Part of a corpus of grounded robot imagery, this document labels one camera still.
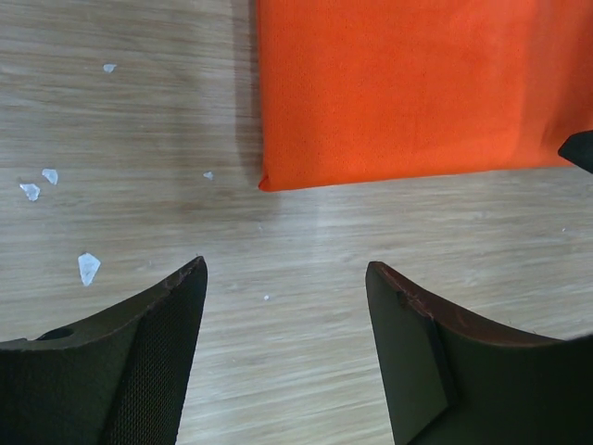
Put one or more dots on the orange t-shirt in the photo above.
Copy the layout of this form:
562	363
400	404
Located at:
359	91

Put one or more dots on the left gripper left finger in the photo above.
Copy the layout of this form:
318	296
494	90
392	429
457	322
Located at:
119	376

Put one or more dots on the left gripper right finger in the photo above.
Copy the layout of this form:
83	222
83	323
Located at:
452	376

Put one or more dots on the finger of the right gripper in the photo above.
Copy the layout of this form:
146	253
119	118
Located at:
578	149

